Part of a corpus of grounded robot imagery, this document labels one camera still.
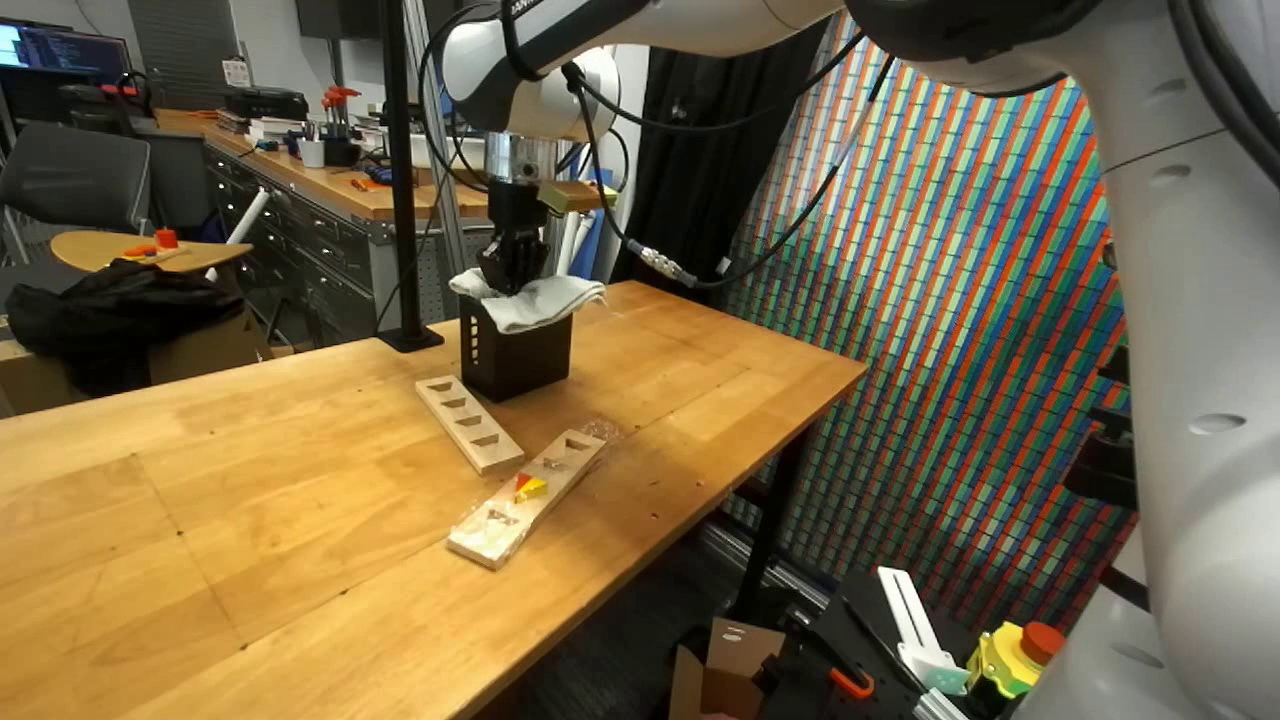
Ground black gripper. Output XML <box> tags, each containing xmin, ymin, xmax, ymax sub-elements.
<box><xmin>475</xmin><ymin>178</ymin><xmax>556</xmax><ymax>297</ymax></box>

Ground white cloth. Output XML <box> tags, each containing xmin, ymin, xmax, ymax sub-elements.
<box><xmin>448</xmin><ymin>263</ymin><xmax>614</xmax><ymax>340</ymax></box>

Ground black box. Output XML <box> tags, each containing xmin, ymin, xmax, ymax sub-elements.
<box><xmin>455</xmin><ymin>297</ymin><xmax>580</xmax><ymax>403</ymax></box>

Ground small open cardboard box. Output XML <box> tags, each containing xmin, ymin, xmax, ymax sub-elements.
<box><xmin>665</xmin><ymin>611</ymin><xmax>794</xmax><ymax>720</ymax></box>

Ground grey aluminium pole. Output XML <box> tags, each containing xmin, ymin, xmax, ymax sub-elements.
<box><xmin>427</xmin><ymin>131</ymin><xmax>472</xmax><ymax>308</ymax></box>

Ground black stand pole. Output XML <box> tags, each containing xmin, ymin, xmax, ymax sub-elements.
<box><xmin>382</xmin><ymin>0</ymin><xmax>448</xmax><ymax>354</ymax></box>

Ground plain wooden puzzle board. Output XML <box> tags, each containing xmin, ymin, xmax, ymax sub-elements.
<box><xmin>413</xmin><ymin>373</ymin><xmax>528</xmax><ymax>475</ymax></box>

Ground wooden top workbench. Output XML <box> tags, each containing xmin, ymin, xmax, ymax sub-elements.
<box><xmin>153</xmin><ymin>109</ymin><xmax>617</xmax><ymax>344</ymax></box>

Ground black curtain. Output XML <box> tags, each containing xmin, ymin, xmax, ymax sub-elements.
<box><xmin>624</xmin><ymin>22</ymin><xmax>831</xmax><ymax>314</ymax></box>

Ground wooden puzzle board coloured pieces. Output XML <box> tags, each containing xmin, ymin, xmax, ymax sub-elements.
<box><xmin>446</xmin><ymin>422</ymin><xmax>608</xmax><ymax>572</ymax></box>

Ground red topped black device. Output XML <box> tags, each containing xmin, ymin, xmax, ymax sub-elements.
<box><xmin>315</xmin><ymin>83</ymin><xmax>370</xmax><ymax>170</ymax></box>

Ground white slanted bar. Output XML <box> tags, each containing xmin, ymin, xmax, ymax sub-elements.
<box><xmin>199</xmin><ymin>182</ymin><xmax>272</xmax><ymax>289</ymax></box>

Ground flat black device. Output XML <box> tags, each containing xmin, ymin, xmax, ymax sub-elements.
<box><xmin>220</xmin><ymin>83</ymin><xmax>311</xmax><ymax>124</ymax></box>

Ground orange toy pieces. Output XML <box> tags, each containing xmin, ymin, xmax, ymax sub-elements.
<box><xmin>124</xmin><ymin>225</ymin><xmax>188</xmax><ymax>263</ymax></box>

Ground black table leg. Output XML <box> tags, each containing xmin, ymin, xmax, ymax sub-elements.
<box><xmin>731</xmin><ymin>422</ymin><xmax>817</xmax><ymax>623</ymax></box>

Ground black bag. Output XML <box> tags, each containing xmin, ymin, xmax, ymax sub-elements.
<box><xmin>6</xmin><ymin>256</ymin><xmax>252</xmax><ymax>401</ymax></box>

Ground round wooden stool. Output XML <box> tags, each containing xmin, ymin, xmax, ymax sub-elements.
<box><xmin>50</xmin><ymin>227</ymin><xmax>257</xmax><ymax>280</ymax></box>

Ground colourful striped backdrop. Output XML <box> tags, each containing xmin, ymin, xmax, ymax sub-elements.
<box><xmin>725</xmin><ymin>12</ymin><xmax>1163</xmax><ymax>630</ymax></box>

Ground black office chair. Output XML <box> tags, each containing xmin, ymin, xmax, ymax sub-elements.
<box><xmin>0</xmin><ymin>114</ymin><xmax>158</xmax><ymax>272</ymax></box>

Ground dark monitor with blue glow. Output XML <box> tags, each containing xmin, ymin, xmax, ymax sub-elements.
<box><xmin>0</xmin><ymin>15</ymin><xmax>135</xmax><ymax>86</ymax></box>

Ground yellow red emergency stop button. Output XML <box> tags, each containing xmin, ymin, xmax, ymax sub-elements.
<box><xmin>963</xmin><ymin>614</ymin><xmax>1074</xmax><ymax>702</ymax></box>

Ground black cable with grey connector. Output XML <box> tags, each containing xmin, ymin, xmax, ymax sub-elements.
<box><xmin>556</xmin><ymin>12</ymin><xmax>911</xmax><ymax>297</ymax></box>

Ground orange clamp handle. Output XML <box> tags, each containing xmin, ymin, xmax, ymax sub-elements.
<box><xmin>830</xmin><ymin>661</ymin><xmax>886</xmax><ymax>708</ymax></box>

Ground white clamp rail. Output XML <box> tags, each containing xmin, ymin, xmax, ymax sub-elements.
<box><xmin>874</xmin><ymin>562</ymin><xmax>971</xmax><ymax>720</ymax></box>

